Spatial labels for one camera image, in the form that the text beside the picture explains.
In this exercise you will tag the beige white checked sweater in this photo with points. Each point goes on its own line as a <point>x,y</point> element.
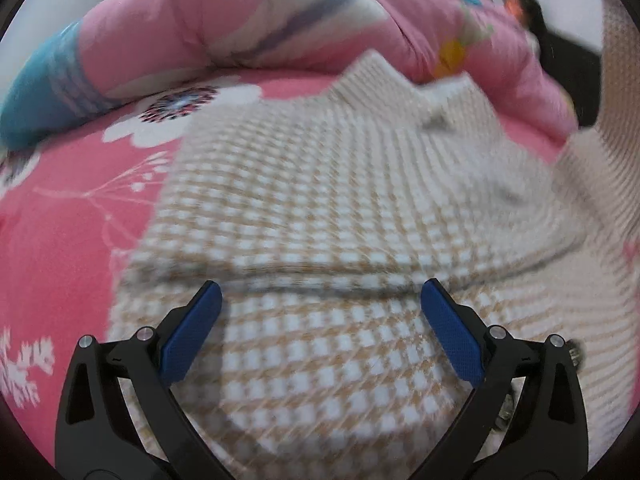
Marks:
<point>320,200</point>

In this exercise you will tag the pink floral quilt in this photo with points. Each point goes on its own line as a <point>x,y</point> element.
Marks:
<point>175,35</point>

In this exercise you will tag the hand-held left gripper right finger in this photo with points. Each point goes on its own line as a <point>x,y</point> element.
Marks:
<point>450,332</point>

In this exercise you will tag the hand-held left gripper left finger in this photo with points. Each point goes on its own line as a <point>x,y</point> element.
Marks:
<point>192,332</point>

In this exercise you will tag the blue striped pillow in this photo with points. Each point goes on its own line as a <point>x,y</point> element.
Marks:
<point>40,95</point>

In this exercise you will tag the pink floral bed sheet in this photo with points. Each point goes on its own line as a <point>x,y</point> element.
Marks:
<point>60,240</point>

